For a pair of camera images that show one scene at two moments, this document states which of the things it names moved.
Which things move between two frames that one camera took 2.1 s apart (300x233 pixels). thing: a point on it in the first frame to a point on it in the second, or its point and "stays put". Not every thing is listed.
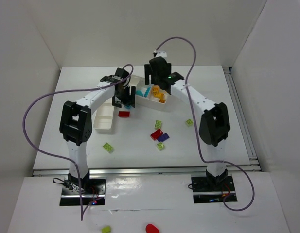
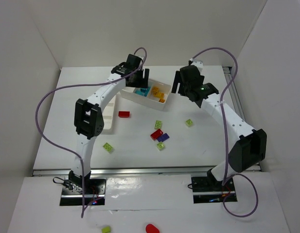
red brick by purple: x=157 y=133 stays put
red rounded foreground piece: x=150 y=228 stays put
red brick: x=124 y=114 stays put
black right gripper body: x=152 y=70 to x=180 y=81
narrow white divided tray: x=104 y=115 stays put
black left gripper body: x=124 y=96 to x=140 y=78
